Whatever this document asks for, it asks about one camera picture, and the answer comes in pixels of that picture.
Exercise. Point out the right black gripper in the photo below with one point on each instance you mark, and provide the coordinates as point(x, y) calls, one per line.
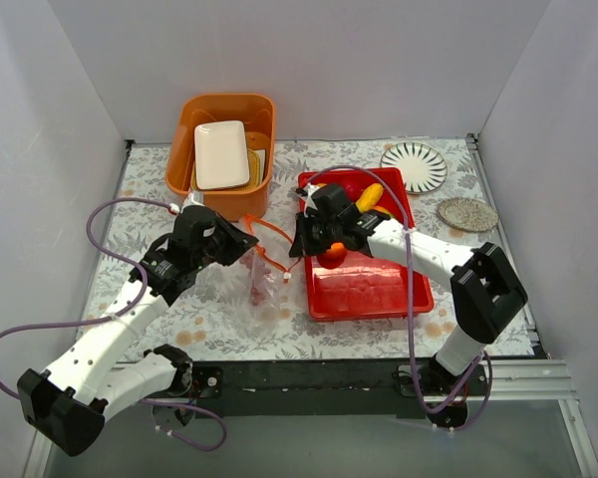
point(310, 235)

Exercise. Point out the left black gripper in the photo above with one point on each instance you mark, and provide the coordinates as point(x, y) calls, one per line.
point(234, 236)

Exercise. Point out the orange tangerine toy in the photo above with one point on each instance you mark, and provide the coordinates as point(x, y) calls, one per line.
point(334, 256)

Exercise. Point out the clear zip top bag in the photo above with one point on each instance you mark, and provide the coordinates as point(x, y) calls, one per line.
point(272, 244)

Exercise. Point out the purple grape bunch toy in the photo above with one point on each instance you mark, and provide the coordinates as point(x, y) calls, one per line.
point(260, 278)

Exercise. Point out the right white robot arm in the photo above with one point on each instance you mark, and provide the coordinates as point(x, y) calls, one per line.
point(486, 292)

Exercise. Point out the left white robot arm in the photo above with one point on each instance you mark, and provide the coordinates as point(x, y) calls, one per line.
point(71, 400)

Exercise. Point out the dark red round fruit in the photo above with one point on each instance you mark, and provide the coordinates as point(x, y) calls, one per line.
point(353, 191)

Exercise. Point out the yellow elongated mango toy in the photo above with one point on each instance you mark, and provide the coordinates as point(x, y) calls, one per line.
point(370, 197)

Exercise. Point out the orange green mango toy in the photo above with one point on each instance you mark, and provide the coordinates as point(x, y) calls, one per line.
point(383, 210)

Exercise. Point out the floral table mat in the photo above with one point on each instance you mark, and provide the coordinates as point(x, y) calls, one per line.
point(214, 320)

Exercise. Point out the red plastic tray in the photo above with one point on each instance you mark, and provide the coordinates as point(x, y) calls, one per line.
point(361, 287)

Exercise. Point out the yellow tray in bin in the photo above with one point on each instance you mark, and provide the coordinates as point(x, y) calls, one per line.
point(255, 178)

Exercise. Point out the white rectangular plate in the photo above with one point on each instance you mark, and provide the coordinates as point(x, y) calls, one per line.
point(220, 154)

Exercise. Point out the white striped round plate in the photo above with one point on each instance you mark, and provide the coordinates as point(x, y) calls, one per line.
point(423, 169)

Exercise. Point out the orange plastic bin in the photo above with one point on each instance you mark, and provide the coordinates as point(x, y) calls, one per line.
point(258, 115)

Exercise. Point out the speckled round coaster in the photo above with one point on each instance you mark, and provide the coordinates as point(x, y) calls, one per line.
point(467, 214)

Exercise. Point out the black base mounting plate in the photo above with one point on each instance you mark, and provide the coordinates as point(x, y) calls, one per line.
point(305, 387)

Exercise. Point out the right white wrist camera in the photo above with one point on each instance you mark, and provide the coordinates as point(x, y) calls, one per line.
point(306, 195)

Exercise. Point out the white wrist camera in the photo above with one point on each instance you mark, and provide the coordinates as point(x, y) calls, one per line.
point(306, 195)
point(193, 198)

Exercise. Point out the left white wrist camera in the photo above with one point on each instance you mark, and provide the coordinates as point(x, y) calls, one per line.
point(193, 198)

